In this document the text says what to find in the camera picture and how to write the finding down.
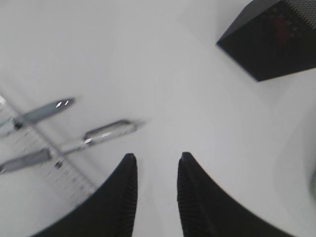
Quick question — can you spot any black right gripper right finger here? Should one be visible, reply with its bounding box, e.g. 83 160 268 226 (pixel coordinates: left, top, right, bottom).
177 152 290 237

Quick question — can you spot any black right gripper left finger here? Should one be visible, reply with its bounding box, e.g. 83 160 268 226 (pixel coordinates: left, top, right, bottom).
36 153 137 237

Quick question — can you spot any clear plastic ruler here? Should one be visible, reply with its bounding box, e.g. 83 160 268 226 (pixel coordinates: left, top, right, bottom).
0 98 96 206

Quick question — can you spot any grey white pen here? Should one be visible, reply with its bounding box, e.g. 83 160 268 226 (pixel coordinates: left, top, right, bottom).
0 119 146 174

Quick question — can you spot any light blue pen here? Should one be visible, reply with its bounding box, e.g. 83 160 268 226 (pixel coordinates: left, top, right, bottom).
0 97 76 138

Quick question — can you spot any black mesh pen holder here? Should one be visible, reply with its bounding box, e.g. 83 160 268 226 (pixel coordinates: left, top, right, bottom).
216 0 316 81

